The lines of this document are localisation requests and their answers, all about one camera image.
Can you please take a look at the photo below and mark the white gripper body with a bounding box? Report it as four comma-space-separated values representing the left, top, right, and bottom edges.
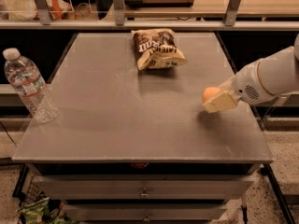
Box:
232, 62, 275, 105

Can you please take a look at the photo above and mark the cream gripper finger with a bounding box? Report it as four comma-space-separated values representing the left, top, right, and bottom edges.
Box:
202, 91, 237, 113
219, 76, 235, 91

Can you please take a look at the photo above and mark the orange fruit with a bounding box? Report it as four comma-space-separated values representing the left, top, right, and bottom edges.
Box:
202, 87, 221, 103

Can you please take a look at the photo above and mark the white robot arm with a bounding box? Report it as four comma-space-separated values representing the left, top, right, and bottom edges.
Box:
202, 35, 299, 113

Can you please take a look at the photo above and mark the brown chip bag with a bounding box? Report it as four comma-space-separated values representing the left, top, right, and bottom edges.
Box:
131, 28, 187, 70

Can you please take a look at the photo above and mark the orange white bag on shelf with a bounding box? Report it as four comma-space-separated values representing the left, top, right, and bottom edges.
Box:
6, 0, 73, 21

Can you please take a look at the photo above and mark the green patterned bag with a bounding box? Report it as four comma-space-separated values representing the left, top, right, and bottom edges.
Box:
18, 198, 79, 224

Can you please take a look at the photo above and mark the grey drawer cabinet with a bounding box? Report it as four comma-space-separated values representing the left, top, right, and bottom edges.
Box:
13, 33, 273, 224

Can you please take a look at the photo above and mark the upper drawer knob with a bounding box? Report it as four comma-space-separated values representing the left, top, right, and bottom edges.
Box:
140, 189, 149, 199

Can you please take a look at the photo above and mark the drawer knob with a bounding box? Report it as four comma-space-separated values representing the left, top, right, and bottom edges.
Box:
143, 214, 150, 222
140, 189, 149, 199

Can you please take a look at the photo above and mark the lower drawer knob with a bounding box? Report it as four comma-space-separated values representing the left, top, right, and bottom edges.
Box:
143, 214, 150, 222

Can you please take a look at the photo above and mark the clear plastic water bottle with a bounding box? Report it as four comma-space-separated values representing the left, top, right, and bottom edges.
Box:
3, 48, 58, 123

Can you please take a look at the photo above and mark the metal shelf rail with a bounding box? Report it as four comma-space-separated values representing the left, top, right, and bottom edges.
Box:
0, 0, 299, 31

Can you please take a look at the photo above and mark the black wire basket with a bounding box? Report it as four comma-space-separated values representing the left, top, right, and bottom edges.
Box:
19, 176, 47, 207

